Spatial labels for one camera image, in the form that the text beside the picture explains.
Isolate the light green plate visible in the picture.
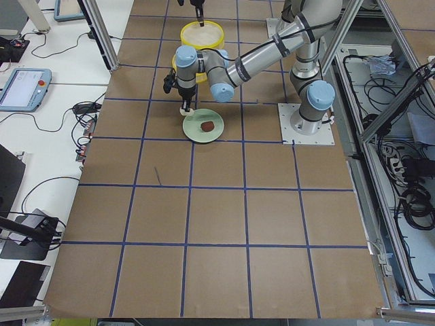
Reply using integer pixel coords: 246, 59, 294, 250
182, 109, 224, 143

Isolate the brown bun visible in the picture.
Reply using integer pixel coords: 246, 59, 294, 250
200, 121, 215, 132

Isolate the black power adapter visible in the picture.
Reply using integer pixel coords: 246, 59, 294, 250
73, 102, 101, 115

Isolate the blue teach pendant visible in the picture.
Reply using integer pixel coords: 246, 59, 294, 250
1, 68, 52, 113
54, 0, 85, 22

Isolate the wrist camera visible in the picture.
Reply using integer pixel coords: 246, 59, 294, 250
163, 74, 177, 94

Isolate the black camera tripod arm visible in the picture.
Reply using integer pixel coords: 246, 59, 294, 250
1, 213, 59, 248

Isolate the white steamed bun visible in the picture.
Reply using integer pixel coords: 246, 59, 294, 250
179, 107, 195, 116

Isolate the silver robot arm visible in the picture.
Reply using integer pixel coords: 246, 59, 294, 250
163, 0, 343, 136

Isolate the aluminium frame post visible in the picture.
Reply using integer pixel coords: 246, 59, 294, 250
77, 0, 120, 71

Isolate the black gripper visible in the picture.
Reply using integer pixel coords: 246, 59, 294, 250
177, 0, 205, 113

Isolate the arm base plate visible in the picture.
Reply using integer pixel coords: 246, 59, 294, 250
277, 103, 335, 146
266, 18, 305, 39

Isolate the black cable bundle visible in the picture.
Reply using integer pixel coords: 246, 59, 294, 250
394, 183, 435, 232

